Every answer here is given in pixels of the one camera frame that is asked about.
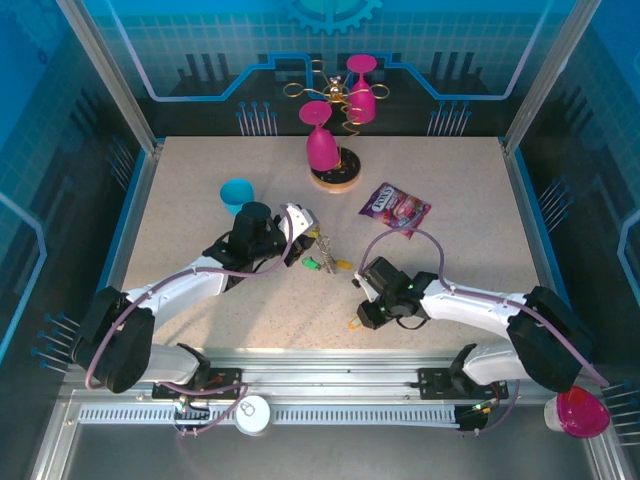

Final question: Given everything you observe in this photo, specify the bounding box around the pink plastic goblet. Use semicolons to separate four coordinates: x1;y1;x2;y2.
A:
346;53;379;124
298;100;340;172

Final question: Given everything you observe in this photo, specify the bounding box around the aluminium extrusion rail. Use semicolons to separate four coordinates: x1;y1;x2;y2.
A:
59;348;602;397

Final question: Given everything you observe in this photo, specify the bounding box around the aluminium frame post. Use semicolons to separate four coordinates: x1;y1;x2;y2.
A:
53;0;167;155
498;0;587;155

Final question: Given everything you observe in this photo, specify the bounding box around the slotted grey cable duct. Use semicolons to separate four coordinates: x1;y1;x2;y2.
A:
78;405;462;426

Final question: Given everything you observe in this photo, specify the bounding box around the wire keyring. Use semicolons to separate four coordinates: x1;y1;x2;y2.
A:
315;234;338;276

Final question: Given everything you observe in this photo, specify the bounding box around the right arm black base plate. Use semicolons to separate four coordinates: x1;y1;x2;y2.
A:
416;366;509;402

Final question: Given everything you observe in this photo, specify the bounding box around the purple candy bag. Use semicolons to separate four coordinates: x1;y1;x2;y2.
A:
356;181;433;241

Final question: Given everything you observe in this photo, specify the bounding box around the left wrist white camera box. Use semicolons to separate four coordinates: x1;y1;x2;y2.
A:
278;201;319;246

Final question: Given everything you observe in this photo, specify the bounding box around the white round cap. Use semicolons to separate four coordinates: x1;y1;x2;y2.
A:
234;394;273;436

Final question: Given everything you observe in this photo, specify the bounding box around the blue plastic goblet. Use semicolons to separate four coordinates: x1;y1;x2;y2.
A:
219;178;257;218

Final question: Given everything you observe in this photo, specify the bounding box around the gold wire glass rack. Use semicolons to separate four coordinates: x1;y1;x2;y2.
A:
282;59;392;194

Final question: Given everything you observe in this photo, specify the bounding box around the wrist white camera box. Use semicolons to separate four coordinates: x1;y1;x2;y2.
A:
352;269;376;305
278;201;319;246

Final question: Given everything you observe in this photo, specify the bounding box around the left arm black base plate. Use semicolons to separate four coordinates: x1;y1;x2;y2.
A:
151;367;246;402

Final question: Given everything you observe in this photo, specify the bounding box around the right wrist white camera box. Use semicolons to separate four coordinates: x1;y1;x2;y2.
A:
352;269;376;305

